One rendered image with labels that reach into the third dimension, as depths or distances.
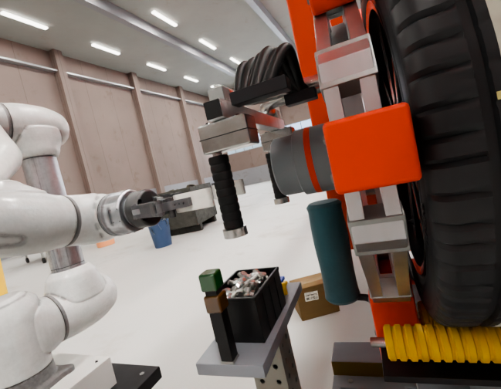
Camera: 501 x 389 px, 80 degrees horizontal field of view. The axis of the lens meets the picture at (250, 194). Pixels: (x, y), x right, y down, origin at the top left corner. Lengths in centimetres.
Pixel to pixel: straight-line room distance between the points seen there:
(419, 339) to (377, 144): 39
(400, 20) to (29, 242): 60
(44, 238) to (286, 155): 46
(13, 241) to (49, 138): 63
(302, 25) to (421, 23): 79
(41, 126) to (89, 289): 54
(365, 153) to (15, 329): 97
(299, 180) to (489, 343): 39
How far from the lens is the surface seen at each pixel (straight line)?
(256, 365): 74
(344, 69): 40
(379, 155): 29
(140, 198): 61
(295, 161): 60
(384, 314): 68
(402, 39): 37
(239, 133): 50
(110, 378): 117
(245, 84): 49
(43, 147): 117
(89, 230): 67
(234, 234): 53
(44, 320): 109
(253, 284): 81
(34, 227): 60
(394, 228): 40
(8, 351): 108
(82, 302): 115
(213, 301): 70
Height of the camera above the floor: 86
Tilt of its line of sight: 4 degrees down
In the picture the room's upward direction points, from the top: 13 degrees counter-clockwise
